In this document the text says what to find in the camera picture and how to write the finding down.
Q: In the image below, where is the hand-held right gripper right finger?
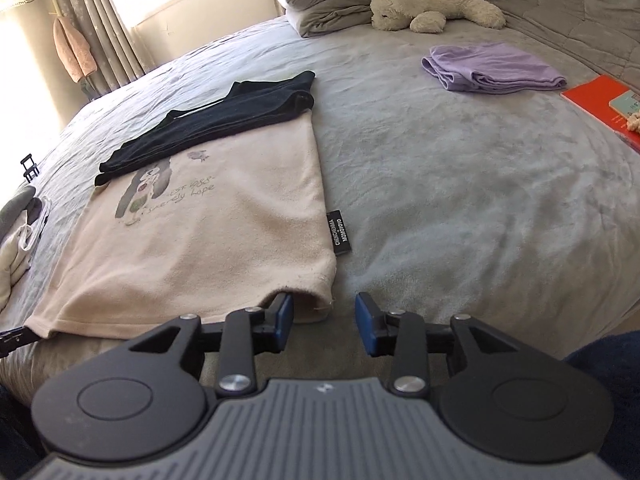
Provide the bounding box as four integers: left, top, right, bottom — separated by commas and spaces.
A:
354, 291, 526, 396

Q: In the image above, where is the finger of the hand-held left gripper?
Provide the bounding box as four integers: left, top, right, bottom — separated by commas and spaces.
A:
0, 326, 27, 358

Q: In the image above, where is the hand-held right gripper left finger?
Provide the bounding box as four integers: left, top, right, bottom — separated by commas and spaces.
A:
127, 292, 296, 396

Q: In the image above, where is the cream shirt with black sleeves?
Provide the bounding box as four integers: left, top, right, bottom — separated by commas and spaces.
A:
22, 71, 353, 341

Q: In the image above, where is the white garment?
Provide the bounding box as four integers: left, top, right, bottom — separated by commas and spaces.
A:
0, 200, 53, 311

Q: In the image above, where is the grey garment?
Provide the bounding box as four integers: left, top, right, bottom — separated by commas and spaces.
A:
0, 185, 43, 241

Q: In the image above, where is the person's dark blue clothing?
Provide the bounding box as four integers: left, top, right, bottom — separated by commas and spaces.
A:
0, 330, 640, 480

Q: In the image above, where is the dark hanging cloth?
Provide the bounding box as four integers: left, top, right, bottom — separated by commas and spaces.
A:
79, 76, 103, 102

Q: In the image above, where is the folded purple garment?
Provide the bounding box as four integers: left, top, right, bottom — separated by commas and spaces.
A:
421, 42, 568, 93

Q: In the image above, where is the hanging pink fleece garment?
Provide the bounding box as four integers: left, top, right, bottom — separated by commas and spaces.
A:
52, 15, 98, 83

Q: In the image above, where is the red book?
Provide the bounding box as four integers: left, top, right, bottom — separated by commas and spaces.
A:
560, 75, 640, 153

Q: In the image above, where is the white plush dog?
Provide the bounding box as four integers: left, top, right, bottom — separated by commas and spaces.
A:
370, 0, 507, 34

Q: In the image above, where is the light teal booklet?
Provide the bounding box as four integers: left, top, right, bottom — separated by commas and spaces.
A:
609, 91, 640, 117

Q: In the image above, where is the grey patterned curtain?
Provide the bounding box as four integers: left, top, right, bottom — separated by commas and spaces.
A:
42, 0, 146, 98

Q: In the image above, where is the grey quilted headboard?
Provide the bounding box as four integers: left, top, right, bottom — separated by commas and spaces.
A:
450, 0, 640, 106

